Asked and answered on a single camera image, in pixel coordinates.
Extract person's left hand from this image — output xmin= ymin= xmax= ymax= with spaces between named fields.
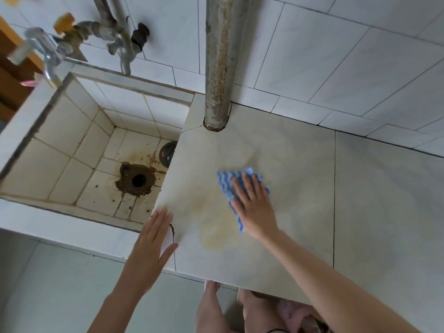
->
xmin=123 ymin=206 xmax=179 ymax=297

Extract person's right hand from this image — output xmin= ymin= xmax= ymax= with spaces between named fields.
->
xmin=230 ymin=171 xmax=280 ymax=242

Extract blue white striped cleaning cloth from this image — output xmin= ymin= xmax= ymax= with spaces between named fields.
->
xmin=217 ymin=167 xmax=271 ymax=233

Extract person's left forearm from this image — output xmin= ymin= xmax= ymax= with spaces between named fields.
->
xmin=86 ymin=283 xmax=143 ymax=333

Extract person's right forearm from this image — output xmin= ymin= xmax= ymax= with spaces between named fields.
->
xmin=258 ymin=229 xmax=423 ymax=333

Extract person's left leg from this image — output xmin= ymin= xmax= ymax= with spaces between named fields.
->
xmin=196 ymin=280 xmax=232 ymax=333

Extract person's leg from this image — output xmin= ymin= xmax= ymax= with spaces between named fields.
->
xmin=196 ymin=280 xmax=232 ymax=333
xmin=237 ymin=288 xmax=290 ymax=333

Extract black round drain stopper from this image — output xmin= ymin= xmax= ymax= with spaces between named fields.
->
xmin=158 ymin=141 xmax=178 ymax=168

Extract person's right leg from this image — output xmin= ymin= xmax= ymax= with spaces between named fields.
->
xmin=237 ymin=288 xmax=290 ymax=333

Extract large rusty grey drain pipe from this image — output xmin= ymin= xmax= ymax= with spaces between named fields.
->
xmin=204 ymin=0 xmax=251 ymax=132

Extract white tiled sink basin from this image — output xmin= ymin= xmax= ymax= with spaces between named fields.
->
xmin=0 ymin=62 xmax=195 ymax=233

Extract grey tap with black knob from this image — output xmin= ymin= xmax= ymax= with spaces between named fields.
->
xmin=107 ymin=23 xmax=151 ymax=76

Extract grey galvanized water pipe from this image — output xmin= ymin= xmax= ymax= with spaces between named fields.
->
xmin=57 ymin=0 xmax=132 ymax=56

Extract chrome water tap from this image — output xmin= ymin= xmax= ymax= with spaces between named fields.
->
xmin=6 ymin=27 xmax=66 ymax=90

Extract brown wooden door frame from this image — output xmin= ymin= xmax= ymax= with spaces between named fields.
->
xmin=0 ymin=15 xmax=44 ymax=123

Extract yellow valve handle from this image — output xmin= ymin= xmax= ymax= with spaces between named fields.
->
xmin=53 ymin=12 xmax=76 ymax=36

